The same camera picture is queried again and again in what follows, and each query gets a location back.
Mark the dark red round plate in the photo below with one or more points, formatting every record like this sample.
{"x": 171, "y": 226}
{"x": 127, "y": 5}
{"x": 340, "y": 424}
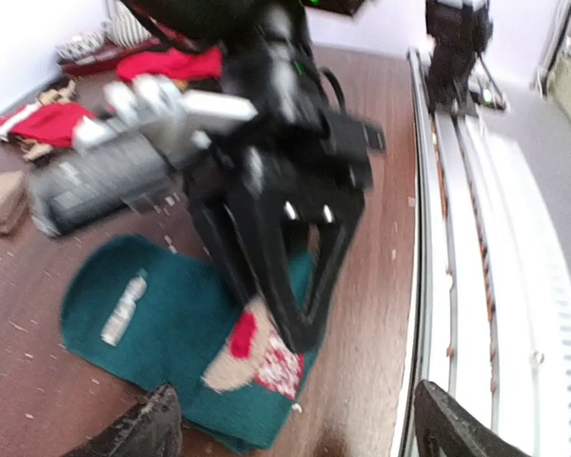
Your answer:
{"x": 105, "y": 59}

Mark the tan beige sock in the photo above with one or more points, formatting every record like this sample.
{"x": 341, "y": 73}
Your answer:
{"x": 14, "y": 201}

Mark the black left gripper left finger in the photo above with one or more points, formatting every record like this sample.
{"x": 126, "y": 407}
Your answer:
{"x": 152, "y": 427}

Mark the patterned small bowl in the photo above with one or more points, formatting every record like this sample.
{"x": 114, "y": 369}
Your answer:
{"x": 81, "y": 45}

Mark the brown argyle sock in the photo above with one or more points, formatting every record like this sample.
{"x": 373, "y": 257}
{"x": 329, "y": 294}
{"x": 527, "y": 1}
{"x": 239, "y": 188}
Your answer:
{"x": 62, "y": 90}

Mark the striped grey cup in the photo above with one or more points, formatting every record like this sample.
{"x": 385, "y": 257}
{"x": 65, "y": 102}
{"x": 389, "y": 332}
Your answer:
{"x": 125, "y": 31}

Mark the dark teal sock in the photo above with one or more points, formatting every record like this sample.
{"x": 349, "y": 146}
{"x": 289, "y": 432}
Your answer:
{"x": 153, "y": 317}

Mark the red sock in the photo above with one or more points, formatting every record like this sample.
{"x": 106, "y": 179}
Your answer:
{"x": 173, "y": 64}
{"x": 51, "y": 124}

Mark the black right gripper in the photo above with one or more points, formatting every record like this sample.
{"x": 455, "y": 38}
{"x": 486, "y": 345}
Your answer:
{"x": 271, "y": 95}

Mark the red sock middle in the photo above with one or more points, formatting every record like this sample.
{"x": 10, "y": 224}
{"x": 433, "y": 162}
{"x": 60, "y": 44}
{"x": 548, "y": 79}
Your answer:
{"x": 51, "y": 124}

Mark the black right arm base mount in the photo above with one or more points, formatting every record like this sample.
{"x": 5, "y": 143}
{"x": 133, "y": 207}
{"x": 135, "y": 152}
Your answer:
{"x": 458, "y": 81}

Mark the red sock right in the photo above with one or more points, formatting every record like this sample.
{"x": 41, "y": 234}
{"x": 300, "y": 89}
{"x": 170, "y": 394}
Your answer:
{"x": 173, "y": 64}

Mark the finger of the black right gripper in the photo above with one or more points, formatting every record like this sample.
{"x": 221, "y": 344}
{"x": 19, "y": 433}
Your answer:
{"x": 297, "y": 286}

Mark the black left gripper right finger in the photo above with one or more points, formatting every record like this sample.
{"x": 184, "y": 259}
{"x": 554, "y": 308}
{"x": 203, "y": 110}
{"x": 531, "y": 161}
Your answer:
{"x": 444, "y": 428}

